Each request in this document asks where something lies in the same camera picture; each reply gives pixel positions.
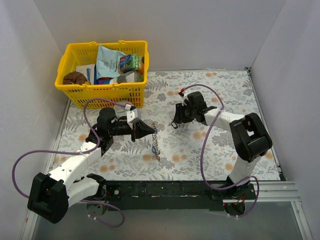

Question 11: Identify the wrist white camera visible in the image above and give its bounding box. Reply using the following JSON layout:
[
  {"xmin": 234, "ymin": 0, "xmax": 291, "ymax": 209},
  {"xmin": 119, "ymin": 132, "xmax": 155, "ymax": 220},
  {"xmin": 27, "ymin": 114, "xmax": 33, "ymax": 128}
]
[
  {"xmin": 124, "ymin": 103, "xmax": 141, "ymax": 128},
  {"xmin": 178, "ymin": 88, "xmax": 190, "ymax": 106}
]

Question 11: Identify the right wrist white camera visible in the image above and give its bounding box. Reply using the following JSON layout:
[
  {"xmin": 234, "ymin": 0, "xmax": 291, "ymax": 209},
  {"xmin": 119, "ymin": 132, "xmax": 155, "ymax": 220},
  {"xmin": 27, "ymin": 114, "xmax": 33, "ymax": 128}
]
[{"xmin": 178, "ymin": 88, "xmax": 190, "ymax": 106}]

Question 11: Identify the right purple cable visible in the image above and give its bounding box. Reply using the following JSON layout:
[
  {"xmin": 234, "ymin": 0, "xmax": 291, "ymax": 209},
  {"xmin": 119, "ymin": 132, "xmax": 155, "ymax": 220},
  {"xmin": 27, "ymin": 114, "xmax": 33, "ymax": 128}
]
[{"xmin": 182, "ymin": 83, "xmax": 261, "ymax": 217}]

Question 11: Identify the orange item in basket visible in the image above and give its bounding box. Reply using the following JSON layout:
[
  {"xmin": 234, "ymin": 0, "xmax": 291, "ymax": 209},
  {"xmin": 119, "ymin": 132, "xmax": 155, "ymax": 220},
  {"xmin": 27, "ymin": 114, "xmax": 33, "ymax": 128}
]
[{"xmin": 137, "ymin": 62, "xmax": 145, "ymax": 74}]

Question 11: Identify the brown round pouch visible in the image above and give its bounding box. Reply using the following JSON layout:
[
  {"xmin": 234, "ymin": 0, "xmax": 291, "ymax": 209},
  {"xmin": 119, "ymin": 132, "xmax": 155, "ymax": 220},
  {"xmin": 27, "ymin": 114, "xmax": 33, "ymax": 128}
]
[{"xmin": 63, "ymin": 71, "xmax": 87, "ymax": 85}]

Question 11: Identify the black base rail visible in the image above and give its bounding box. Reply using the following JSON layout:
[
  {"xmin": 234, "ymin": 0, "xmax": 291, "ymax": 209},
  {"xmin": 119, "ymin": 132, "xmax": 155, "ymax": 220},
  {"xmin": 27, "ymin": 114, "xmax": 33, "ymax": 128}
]
[{"xmin": 77, "ymin": 174, "xmax": 258, "ymax": 211}]

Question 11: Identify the blue green carton box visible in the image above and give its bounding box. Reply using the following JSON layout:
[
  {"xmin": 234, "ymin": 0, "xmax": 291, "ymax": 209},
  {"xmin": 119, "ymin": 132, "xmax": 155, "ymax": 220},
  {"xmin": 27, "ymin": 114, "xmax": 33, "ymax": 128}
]
[{"xmin": 119, "ymin": 53, "xmax": 143, "ymax": 72}]

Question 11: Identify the yellow plastic basket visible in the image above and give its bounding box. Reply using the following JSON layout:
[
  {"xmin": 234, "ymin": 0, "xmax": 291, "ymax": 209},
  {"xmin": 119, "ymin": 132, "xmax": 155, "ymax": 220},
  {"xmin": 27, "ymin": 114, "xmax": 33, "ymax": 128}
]
[{"xmin": 54, "ymin": 40, "xmax": 149, "ymax": 109}]

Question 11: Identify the small black carabiner clip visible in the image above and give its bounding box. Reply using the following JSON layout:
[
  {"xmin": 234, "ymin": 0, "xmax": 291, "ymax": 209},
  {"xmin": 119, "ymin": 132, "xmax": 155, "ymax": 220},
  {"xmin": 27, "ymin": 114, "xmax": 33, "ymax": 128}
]
[{"xmin": 171, "ymin": 121, "xmax": 178, "ymax": 129}]

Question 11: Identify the white blue paper box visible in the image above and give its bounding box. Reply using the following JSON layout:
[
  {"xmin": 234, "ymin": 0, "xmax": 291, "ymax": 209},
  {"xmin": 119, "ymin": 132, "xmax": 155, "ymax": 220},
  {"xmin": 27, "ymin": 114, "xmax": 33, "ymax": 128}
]
[{"xmin": 75, "ymin": 64, "xmax": 97, "ymax": 85}]

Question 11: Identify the silver disc keyring organiser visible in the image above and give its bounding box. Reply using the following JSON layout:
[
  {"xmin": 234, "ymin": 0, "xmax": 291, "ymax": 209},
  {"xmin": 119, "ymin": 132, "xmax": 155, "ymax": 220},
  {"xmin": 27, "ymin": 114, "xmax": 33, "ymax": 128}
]
[{"xmin": 151, "ymin": 128, "xmax": 161, "ymax": 162}]

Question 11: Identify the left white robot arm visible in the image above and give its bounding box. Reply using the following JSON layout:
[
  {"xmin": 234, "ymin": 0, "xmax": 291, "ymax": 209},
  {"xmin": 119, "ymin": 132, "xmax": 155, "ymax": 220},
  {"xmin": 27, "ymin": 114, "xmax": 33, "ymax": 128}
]
[{"xmin": 27, "ymin": 107, "xmax": 156, "ymax": 224}]

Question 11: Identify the blue key tag with key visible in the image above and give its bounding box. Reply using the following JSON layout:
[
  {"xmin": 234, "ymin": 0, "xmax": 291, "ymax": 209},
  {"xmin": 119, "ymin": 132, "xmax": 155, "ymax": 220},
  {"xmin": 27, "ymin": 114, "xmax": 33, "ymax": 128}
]
[{"xmin": 151, "ymin": 146, "xmax": 156, "ymax": 154}]

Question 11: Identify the light blue chips bag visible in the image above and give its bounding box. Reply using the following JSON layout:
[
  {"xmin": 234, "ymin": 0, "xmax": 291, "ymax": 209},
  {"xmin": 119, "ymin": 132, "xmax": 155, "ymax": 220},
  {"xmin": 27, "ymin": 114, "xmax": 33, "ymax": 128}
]
[{"xmin": 96, "ymin": 44, "xmax": 126, "ymax": 79}]

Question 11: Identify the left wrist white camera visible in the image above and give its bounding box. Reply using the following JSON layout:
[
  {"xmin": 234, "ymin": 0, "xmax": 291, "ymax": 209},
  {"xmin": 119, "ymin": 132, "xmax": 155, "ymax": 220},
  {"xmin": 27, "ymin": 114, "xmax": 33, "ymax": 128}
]
[{"xmin": 124, "ymin": 103, "xmax": 141, "ymax": 128}]

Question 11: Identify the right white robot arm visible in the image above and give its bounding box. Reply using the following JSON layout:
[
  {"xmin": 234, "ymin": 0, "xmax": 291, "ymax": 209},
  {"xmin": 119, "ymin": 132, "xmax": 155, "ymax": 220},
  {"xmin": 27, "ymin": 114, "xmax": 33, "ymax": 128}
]
[{"xmin": 171, "ymin": 89, "xmax": 273, "ymax": 199}]

